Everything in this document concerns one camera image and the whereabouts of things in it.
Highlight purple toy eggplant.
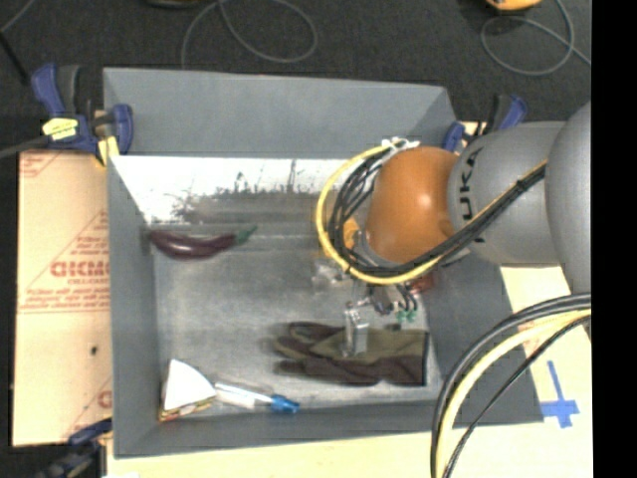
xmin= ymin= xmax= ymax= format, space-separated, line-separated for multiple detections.
xmin=147 ymin=224 xmax=259 ymax=262

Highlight white and blue pen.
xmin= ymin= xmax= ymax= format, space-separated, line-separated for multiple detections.
xmin=213 ymin=380 xmax=302 ymax=415

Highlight grey metal bin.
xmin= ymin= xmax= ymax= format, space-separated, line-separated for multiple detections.
xmin=102 ymin=67 xmax=544 ymax=458

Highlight brown and olive glove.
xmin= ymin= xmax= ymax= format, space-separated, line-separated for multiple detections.
xmin=272 ymin=321 xmax=430 ymax=387

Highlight brown cardboard board red print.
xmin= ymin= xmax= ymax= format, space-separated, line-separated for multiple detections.
xmin=10 ymin=148 xmax=114 ymax=448

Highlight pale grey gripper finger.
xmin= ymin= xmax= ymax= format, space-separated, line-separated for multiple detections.
xmin=343 ymin=302 xmax=358 ymax=359
xmin=355 ymin=317 xmax=371 ymax=357

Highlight white triangular toy sandwich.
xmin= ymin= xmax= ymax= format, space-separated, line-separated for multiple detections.
xmin=157 ymin=358 xmax=219 ymax=423

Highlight clear plastic piece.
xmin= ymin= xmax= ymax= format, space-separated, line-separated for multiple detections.
xmin=312 ymin=258 xmax=350 ymax=289

